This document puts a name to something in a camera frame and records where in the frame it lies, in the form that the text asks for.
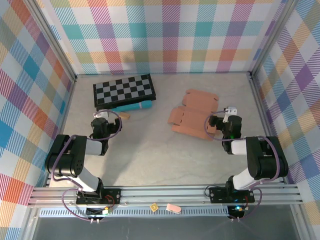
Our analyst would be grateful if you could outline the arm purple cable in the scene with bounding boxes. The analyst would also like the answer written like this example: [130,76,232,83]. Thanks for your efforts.
[204,109,281,222]
[51,109,123,222]

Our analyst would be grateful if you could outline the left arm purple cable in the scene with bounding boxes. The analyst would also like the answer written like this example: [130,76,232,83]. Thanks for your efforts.
[51,109,123,222]

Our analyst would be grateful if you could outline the aluminium mounting rail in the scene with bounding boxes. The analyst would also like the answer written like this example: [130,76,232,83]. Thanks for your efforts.
[27,183,303,208]

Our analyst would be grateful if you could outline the aluminium frame post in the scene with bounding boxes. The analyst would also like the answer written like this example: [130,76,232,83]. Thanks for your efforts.
[249,0,300,77]
[24,0,77,82]

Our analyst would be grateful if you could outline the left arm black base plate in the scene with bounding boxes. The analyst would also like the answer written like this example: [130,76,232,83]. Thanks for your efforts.
[76,188,122,205]

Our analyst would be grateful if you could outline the salmon paper box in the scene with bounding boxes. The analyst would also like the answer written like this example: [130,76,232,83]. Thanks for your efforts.
[167,88,221,142]

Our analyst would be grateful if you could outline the slotted grey cable duct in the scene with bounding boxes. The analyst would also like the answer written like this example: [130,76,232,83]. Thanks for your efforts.
[39,206,231,218]

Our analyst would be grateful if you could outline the black silver chessboard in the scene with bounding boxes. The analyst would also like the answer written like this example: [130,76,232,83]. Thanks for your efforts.
[92,73,157,112]

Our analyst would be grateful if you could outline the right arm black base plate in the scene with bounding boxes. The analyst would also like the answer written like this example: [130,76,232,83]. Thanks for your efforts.
[208,186,256,204]

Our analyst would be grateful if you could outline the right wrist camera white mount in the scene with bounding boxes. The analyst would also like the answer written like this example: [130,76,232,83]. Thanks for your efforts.
[223,106,238,123]

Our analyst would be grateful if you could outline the pink eraser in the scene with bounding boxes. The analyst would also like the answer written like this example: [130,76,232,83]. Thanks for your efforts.
[166,203,181,215]

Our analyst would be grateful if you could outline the teal cylinder tube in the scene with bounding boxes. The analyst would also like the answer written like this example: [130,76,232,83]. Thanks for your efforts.
[111,100,153,113]

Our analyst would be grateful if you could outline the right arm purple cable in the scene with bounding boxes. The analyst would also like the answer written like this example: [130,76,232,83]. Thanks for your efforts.
[204,109,281,222]

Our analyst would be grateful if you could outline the black controller board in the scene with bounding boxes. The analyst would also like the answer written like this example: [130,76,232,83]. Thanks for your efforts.
[86,207,112,217]
[228,205,245,217]

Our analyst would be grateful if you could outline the aluminium frame bar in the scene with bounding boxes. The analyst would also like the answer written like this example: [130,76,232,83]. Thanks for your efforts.
[248,72,287,185]
[44,77,77,187]

